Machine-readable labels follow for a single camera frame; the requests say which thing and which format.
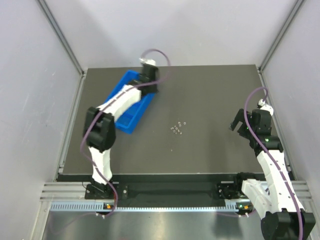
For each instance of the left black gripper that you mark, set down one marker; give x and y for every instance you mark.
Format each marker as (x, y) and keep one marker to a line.
(152, 83)

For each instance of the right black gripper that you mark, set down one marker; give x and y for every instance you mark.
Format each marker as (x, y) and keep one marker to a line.
(243, 122)

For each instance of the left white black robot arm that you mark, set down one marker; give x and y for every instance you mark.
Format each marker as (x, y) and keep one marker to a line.
(129, 99)

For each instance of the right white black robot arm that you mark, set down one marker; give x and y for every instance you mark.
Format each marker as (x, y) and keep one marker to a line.
(282, 215)

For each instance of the blue plastic compartment bin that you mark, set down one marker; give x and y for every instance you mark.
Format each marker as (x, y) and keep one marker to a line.
(128, 121)

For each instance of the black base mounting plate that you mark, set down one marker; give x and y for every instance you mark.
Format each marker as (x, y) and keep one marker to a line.
(171, 190)

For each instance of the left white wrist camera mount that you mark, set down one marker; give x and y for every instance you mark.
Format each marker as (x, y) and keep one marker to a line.
(145, 61)

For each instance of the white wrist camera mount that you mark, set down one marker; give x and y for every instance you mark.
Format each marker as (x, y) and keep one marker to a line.
(145, 61)
(262, 105)

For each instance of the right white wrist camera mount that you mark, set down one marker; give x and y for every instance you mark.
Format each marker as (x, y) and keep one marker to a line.
(262, 105)

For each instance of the left aluminium corner post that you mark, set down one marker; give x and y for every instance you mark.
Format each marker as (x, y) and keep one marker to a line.
(59, 34)

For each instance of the aluminium corner post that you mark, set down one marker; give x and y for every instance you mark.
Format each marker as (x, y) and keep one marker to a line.
(59, 34)
(298, 4)

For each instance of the right aluminium corner post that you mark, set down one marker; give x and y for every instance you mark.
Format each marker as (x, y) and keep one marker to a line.
(298, 4)

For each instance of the grey slotted cable duct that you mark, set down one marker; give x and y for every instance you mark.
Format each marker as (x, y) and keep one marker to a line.
(93, 206)

